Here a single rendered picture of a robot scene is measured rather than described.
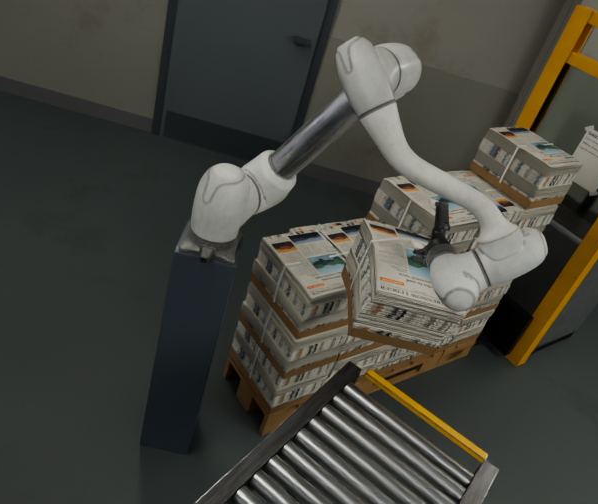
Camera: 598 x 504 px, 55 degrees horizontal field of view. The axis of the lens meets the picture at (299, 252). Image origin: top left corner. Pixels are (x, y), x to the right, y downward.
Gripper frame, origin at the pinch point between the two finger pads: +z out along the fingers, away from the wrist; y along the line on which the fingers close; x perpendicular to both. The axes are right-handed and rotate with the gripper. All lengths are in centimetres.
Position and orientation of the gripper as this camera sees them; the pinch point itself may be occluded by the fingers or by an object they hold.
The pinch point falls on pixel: (425, 221)
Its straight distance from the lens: 178.9
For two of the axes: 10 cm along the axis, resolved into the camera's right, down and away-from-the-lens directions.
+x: 9.6, 2.3, 1.7
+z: -0.2, -5.1, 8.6
